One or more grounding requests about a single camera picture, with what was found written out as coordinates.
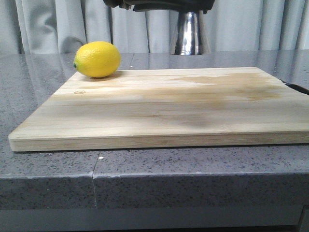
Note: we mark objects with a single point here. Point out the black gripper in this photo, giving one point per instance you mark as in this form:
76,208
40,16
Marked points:
175,5

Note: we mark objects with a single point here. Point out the steel double jigger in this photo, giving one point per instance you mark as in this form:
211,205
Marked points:
189,36

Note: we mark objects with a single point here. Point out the yellow lemon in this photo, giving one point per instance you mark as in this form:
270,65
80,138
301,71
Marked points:
97,59

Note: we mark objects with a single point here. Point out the wooden cutting board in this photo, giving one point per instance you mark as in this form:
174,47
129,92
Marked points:
167,108

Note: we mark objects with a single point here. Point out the grey curtain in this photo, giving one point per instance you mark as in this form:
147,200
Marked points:
62,26

